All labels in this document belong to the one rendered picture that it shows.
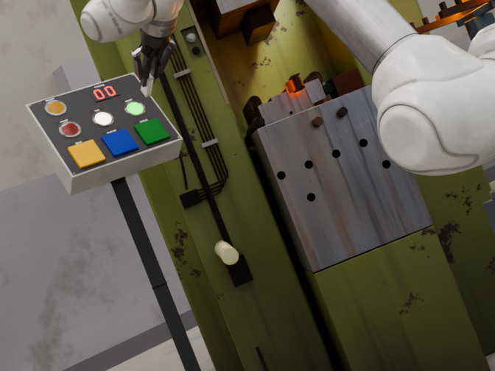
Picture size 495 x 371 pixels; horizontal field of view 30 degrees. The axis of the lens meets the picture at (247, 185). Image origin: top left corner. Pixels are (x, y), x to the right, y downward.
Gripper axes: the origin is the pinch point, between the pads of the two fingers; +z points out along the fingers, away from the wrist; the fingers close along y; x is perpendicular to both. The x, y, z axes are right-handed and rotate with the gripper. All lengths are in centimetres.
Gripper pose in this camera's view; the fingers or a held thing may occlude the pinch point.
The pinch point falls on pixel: (146, 84)
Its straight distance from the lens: 249.5
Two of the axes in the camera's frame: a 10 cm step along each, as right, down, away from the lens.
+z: -2.1, 6.2, 7.6
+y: 8.1, -3.2, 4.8
